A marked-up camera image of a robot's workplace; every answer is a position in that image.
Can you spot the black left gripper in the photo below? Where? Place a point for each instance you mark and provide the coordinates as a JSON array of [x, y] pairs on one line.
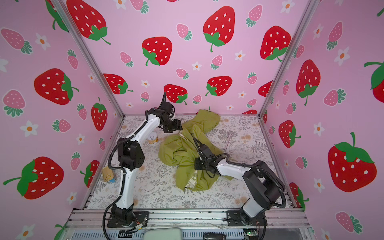
[[177, 125]]

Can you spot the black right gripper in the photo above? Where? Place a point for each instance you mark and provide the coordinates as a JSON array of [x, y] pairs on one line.
[[196, 159]]

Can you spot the green zip jacket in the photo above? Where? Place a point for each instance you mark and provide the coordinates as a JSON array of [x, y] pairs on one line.
[[180, 151]]

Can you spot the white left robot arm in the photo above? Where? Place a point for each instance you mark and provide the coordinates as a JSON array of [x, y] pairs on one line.
[[128, 156]]

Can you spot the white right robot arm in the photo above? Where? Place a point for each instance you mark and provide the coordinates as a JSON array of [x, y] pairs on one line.
[[266, 188]]

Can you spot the small white-lidded can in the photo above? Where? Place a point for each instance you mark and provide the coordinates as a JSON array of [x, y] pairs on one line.
[[153, 138]]

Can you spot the tan cardboard box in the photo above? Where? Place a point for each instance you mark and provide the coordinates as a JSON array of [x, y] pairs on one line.
[[108, 175]]

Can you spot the black device on rail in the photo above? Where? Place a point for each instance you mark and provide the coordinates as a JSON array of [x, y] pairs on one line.
[[214, 236]]

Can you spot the white device on rail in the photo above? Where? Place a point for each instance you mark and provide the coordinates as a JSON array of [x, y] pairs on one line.
[[163, 234]]

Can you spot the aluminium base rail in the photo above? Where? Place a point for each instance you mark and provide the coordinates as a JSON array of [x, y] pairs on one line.
[[216, 219]]

